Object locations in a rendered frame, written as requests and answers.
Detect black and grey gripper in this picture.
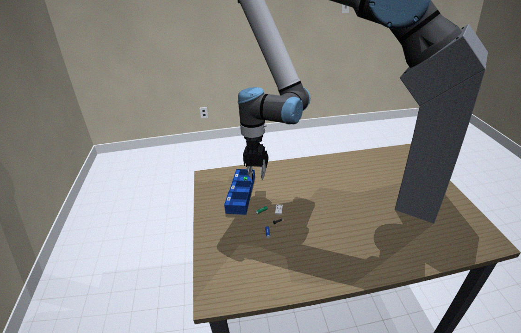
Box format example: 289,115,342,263
243,135,269,180

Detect white domino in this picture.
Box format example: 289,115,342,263
275,204,283,215

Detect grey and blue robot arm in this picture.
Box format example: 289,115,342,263
238,0,462,138

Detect blue three-compartment bin rack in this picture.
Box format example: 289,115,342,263
224,169,255,215

